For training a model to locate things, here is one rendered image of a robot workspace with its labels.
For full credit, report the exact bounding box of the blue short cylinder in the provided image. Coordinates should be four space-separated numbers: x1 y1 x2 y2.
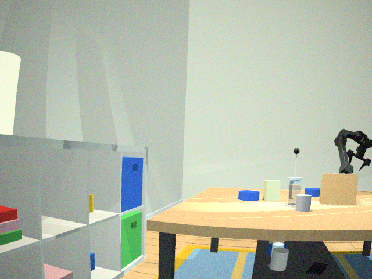
238 190 260 201
305 188 320 198
266 243 288 256

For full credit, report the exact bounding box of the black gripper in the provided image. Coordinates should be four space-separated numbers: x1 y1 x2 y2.
347 148 371 171

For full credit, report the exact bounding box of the glass french press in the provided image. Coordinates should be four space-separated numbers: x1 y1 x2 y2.
285 148 302 207

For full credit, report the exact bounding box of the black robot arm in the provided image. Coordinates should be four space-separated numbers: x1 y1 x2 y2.
334 128 372 174

